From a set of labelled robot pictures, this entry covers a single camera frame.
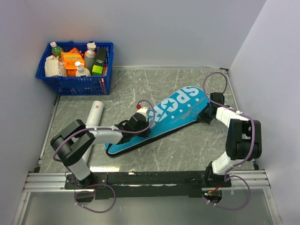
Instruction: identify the blue racket cover bag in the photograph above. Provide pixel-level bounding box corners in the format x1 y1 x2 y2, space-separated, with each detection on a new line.
105 86 209 157

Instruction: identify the white shuttlecock tube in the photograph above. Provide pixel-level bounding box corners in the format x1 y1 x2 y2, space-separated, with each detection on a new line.
82 101 104 163

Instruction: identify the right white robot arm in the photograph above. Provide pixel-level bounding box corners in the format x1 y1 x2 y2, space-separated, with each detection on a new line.
197 92 262 187

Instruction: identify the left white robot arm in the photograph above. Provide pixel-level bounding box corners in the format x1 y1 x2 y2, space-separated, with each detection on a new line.
50 112 153 188

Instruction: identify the black green box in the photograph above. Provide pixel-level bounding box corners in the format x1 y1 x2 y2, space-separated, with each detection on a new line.
92 47 107 76

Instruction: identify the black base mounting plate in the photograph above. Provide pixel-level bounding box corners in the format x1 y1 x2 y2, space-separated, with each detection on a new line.
65 171 232 200

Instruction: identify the beige pump bottle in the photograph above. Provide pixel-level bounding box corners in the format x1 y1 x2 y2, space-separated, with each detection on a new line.
75 61 91 77

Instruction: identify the grey pump bottle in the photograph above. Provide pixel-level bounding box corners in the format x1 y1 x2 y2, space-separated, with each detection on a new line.
84 42 97 74

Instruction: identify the orange snack packet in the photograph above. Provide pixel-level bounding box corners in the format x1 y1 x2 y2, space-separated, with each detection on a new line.
62 47 84 70

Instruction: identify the beige cloth bag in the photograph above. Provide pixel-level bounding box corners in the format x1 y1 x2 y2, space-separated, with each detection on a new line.
45 55 67 77

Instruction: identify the green drink bottle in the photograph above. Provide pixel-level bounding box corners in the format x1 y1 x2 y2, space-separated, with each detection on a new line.
50 42 63 58

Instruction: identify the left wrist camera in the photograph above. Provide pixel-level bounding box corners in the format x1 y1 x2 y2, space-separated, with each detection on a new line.
136 104 150 121

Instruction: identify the aluminium rail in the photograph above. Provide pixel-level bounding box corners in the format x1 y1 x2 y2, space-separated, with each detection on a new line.
23 170 270 192

